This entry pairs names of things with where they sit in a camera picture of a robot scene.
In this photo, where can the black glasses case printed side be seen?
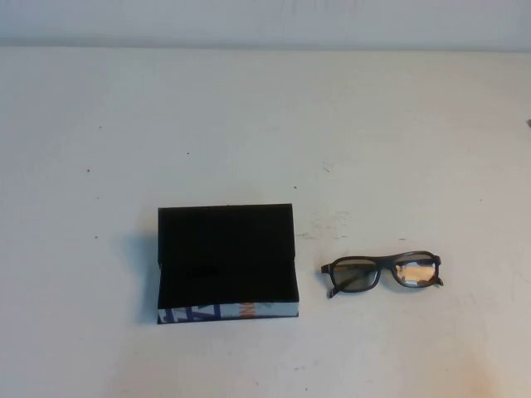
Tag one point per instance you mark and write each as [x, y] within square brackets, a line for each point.
[224, 248]

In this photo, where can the black framed glasses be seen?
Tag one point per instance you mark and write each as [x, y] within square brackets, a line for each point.
[365, 259]

